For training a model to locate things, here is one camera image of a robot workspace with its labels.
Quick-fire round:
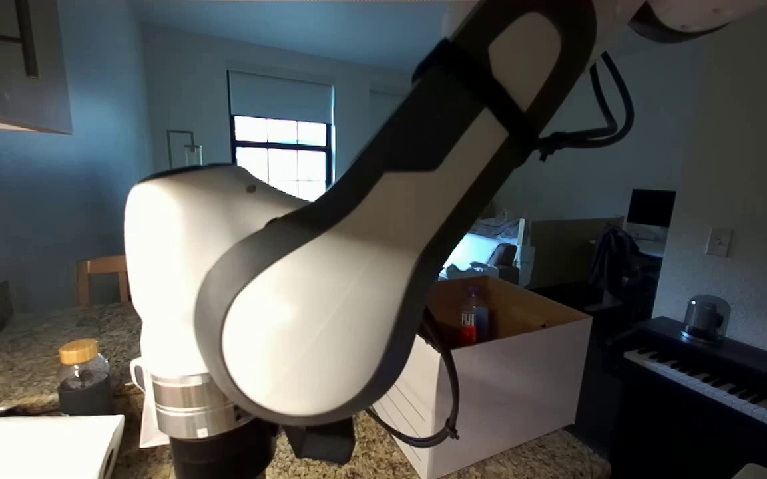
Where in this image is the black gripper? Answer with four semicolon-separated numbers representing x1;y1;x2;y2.
169;418;282;479

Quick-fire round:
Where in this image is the small bottle orange liquid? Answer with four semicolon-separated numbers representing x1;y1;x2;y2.
458;287;493;348

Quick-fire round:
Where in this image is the white cardboard storage box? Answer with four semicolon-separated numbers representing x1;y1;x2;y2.
371;273;596;479

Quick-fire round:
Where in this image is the small glass jar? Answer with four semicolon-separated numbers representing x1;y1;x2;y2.
53;337;133;418

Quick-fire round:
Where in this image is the white flat board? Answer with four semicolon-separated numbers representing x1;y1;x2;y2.
0;413;128;479

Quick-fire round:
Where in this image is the wooden dining chair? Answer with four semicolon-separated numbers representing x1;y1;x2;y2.
74;253;132;311

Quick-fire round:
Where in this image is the black framed window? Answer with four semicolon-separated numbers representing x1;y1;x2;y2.
229;111;333;203

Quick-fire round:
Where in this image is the metal floor lamp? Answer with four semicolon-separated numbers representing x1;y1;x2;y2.
162;128;209;172

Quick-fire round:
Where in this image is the white roller blind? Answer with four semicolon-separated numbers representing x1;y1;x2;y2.
228;70;339;122

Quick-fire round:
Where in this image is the grey flat panel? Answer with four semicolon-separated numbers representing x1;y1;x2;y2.
522;216;627;293

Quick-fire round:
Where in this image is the black office chair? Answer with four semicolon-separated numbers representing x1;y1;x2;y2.
590;224;663;305

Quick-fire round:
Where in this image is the black digital piano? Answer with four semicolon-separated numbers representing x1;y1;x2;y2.
608;315;767;479

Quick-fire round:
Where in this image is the computer monitor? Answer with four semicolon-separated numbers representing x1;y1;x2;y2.
627;187;680;229

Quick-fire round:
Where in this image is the grey metal canister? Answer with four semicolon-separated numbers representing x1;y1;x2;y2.
680;293;734;347

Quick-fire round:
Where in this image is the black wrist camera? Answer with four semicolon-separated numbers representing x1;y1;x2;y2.
282;416;357;469

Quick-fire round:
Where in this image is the kitchen wall cabinet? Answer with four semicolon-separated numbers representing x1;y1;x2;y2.
0;0;72;136

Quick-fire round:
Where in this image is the white wall switch plate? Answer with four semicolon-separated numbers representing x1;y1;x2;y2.
703;224;736;264

